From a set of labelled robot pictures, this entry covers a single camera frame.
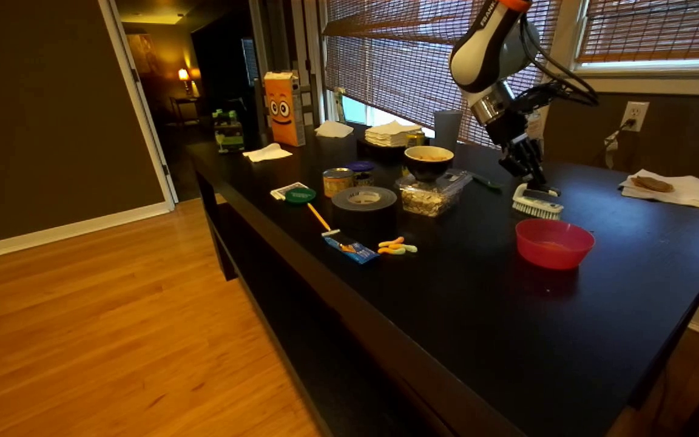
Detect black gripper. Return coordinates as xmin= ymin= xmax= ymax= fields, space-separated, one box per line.
xmin=487 ymin=108 xmax=558 ymax=198

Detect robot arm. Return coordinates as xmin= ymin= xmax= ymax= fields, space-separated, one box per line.
xmin=449 ymin=0 xmax=597 ymax=198

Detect red plastic bowl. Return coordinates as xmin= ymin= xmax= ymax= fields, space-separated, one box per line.
xmin=516 ymin=219 xmax=596 ymax=272

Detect grey plastic cup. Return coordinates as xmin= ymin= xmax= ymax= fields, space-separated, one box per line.
xmin=434 ymin=111 xmax=462 ymax=149

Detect bowl of snacks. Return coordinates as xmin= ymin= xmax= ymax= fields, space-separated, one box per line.
xmin=404 ymin=147 xmax=455 ymax=183

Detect clear plastic food container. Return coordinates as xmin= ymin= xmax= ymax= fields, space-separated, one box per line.
xmin=396 ymin=170 xmax=471 ymax=219

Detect brown cookie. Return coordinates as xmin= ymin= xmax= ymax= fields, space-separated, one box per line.
xmin=632 ymin=174 xmax=676 ymax=193

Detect white napkin with cookie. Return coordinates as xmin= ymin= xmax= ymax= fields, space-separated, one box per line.
xmin=622 ymin=170 xmax=699 ymax=210

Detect yellow small clips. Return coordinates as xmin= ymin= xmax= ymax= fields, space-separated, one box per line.
xmin=377 ymin=235 xmax=419 ymax=256

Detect purple lid jar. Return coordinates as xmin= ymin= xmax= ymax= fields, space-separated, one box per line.
xmin=348 ymin=160 xmax=380 ymax=179

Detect small glass jar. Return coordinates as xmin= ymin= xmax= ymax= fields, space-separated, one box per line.
xmin=323 ymin=168 xmax=354 ymax=200

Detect orange stick toothbrush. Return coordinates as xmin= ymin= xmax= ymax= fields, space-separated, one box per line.
xmin=307 ymin=205 xmax=340 ymax=235

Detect white folded napkin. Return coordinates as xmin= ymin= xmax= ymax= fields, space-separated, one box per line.
xmin=243 ymin=143 xmax=294 ymax=164

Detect orange cartoon face carton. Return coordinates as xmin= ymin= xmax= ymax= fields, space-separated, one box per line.
xmin=263 ymin=70 xmax=305 ymax=147

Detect green bottle pack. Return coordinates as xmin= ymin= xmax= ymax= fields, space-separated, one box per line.
xmin=212 ymin=110 xmax=245 ymax=154

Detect wall power outlet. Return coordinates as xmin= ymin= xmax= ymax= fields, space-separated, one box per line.
xmin=619 ymin=102 xmax=648 ymax=133

